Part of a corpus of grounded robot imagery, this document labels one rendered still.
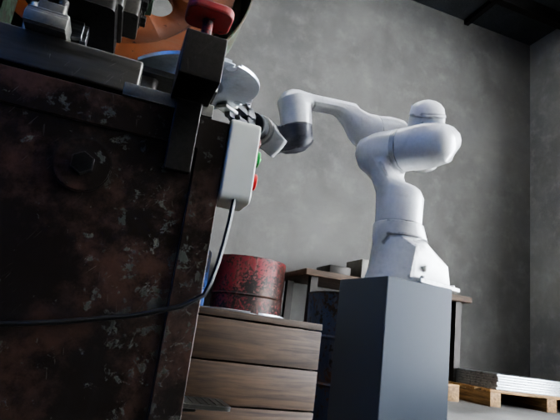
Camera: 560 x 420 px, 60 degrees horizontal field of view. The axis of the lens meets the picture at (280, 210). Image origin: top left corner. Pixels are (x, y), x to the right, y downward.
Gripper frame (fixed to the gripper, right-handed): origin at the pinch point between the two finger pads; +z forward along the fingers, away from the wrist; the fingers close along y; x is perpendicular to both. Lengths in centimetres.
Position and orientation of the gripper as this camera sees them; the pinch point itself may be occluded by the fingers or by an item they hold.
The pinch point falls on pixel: (227, 107)
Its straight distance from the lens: 123.2
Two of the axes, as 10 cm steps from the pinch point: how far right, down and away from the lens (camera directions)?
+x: 9.5, -0.4, -3.2
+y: 0.0, -9.9, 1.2
